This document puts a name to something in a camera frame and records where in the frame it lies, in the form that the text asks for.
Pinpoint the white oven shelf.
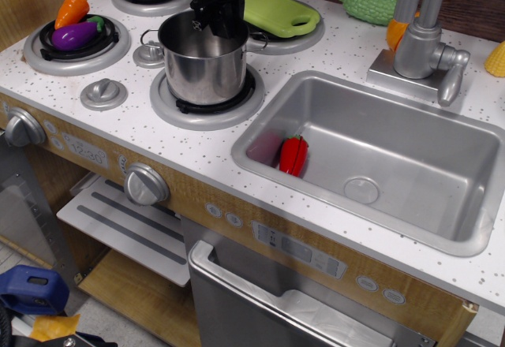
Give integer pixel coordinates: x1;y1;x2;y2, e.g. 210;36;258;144
57;174;189;287

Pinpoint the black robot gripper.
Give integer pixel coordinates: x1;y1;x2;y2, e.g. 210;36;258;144
190;0;245;39

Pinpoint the grey oven knob left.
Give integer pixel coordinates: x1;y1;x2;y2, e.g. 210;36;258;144
5;107;47;147

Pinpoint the grey countertop knob lower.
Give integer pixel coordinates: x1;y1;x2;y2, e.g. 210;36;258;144
133;41;164;69

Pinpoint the grey countertop knob front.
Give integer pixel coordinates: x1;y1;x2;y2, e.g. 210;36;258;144
80;78;128;111

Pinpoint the grey toy sink basin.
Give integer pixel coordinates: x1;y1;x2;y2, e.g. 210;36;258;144
232;71;504;257

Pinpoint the back right black burner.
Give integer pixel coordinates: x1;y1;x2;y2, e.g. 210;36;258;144
247;16;325;55

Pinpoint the yellow cloth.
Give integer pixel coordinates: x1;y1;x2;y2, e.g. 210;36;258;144
29;314;80;342

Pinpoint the orange toy fruit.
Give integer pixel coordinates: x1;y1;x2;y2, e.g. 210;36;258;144
386;13;410;52

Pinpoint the silver oven door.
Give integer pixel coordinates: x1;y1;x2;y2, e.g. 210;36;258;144
1;132;82;286

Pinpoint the red toy pepper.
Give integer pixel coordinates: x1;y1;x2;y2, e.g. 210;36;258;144
279;135;309;177

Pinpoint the front left black burner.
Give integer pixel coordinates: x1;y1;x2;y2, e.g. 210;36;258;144
23;17;131;76

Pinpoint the grey toy faucet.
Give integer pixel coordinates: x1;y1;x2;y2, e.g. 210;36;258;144
366;0;470;107

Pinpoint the back left burner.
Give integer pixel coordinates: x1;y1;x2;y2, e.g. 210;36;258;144
111;0;192;17

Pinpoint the grey oven knob right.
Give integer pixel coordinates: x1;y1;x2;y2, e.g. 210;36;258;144
123;162;170;206

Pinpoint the stainless steel pot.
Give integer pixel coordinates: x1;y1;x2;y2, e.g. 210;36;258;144
142;10;250;106

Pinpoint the grey oven knob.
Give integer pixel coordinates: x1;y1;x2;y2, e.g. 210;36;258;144
123;162;170;206
5;107;47;147

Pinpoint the green toy bitter gourd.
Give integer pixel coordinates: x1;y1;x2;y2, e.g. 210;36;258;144
339;0;397;27

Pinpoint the purple toy eggplant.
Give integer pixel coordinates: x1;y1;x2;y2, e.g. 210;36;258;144
50;16;105;51

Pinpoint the grey countertop knob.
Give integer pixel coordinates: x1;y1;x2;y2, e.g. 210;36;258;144
80;78;128;111
133;41;164;69

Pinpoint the yellow toy corn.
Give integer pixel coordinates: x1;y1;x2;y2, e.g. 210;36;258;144
484;42;505;78

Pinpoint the black burner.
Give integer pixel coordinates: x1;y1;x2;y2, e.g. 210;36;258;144
23;17;131;76
149;64;265;131
247;16;325;55

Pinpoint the silver dishwasher door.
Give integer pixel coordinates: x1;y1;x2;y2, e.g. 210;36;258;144
181;218;435;346

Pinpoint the orange toy carrot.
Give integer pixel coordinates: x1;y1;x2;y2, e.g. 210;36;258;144
54;0;90;30

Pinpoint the front right black burner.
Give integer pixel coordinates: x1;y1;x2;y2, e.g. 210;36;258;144
149;64;265;131

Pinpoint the green toy cutting board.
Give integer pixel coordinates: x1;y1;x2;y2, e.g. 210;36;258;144
244;0;320;39

